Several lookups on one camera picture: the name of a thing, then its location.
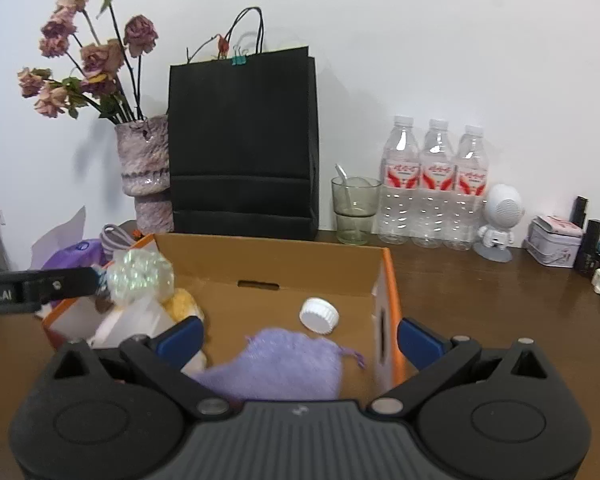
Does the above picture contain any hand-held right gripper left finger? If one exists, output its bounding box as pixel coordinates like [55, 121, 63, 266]
[50, 316, 233, 418]

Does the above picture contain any purple tissue pack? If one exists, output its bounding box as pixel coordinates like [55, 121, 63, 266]
[30, 205, 107, 272]

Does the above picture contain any pale printed tin box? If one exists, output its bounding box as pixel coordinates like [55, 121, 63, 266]
[524, 215, 585, 268]

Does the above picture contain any orange-edged cardboard box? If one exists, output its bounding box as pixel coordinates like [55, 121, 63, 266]
[42, 232, 408, 401]

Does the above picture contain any red label water bottle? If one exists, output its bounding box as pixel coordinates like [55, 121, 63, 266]
[378, 115, 421, 245]
[412, 118, 456, 248]
[445, 125, 491, 251]

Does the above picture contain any clear plastic spoon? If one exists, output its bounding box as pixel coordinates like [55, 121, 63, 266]
[335, 163, 362, 213]

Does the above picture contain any mottled purple ceramic vase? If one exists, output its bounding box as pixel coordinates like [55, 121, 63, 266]
[114, 115, 173, 235]

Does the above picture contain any dried red rosebud stem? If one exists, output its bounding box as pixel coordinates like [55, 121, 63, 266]
[186, 34, 231, 64]

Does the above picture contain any yellow plush toy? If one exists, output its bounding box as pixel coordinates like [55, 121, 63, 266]
[162, 287, 208, 325]

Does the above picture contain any white robot figurine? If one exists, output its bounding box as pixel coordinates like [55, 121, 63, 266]
[474, 184, 526, 262]

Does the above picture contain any dried pink rose bouquet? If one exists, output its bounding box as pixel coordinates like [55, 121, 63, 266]
[17, 0, 159, 125]

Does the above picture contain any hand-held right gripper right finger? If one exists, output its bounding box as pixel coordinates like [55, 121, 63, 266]
[367, 316, 551, 418]

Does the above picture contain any purple knit pouch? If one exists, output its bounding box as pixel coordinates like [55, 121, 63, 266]
[192, 328, 366, 402]

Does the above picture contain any white bottle cap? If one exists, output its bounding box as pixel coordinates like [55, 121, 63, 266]
[300, 297, 340, 335]

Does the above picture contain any black paper bag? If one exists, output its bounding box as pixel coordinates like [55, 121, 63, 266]
[168, 7, 320, 242]

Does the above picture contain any iridescent clear plastic bag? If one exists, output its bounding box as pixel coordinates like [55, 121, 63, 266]
[105, 252, 175, 307]

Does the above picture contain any clear green glass cup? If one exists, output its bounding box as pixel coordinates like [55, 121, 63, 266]
[331, 176, 382, 246]

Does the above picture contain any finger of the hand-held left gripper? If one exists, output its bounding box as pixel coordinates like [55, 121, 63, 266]
[22, 266, 106, 311]

